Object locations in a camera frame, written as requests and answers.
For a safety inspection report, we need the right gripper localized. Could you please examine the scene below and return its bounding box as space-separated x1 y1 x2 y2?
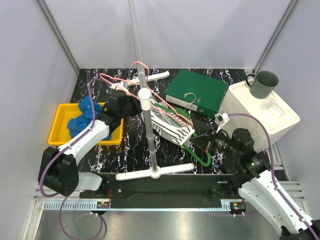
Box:
189 124 241 159

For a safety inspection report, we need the pink wire hanger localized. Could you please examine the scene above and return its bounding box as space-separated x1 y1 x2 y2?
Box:
99 61 194 127

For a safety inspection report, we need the green plastic hanger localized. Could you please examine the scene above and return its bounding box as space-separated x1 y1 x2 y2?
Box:
150 92 212 167

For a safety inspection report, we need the striped tank top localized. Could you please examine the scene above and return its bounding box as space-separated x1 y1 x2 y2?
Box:
150 96 195 148

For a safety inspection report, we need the blue tank top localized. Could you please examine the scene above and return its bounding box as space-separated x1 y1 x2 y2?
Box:
67 95 112 141

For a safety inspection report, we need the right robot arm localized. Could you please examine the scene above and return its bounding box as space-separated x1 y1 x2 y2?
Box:
190 128 320 240

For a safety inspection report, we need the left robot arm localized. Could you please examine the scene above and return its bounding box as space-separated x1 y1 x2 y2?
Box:
38 90 142 198

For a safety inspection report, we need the grey clothes stand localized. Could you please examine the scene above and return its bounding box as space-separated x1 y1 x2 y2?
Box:
115 0 194 181

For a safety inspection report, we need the white foam box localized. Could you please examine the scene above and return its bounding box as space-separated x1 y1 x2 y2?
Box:
219 81 300 153

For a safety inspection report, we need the yellow plastic tray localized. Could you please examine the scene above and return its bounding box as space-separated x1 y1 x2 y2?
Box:
47 103 124 146

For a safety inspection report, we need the grey mug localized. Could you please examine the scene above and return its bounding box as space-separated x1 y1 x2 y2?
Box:
245 71 279 99

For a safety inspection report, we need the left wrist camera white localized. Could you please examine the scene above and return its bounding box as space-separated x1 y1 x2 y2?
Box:
100 102 108 113

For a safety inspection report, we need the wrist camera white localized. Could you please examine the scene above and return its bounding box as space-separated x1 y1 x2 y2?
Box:
100 102 108 113
214 112 230 133

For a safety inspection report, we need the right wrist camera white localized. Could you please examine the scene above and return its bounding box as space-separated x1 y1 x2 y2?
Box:
214 112 230 133

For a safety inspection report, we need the green ring binder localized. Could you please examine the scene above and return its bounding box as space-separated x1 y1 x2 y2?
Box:
164 69 228 118

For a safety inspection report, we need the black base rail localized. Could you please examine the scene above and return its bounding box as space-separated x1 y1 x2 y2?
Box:
80 173 247 211

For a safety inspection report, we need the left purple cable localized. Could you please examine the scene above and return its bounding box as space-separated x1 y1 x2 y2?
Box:
39 78 107 240

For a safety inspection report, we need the purple cable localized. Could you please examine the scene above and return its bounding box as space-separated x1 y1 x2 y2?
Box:
207 113 320 238
39 78 107 240

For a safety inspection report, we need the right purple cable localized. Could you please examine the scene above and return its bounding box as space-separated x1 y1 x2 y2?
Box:
207 113 320 238

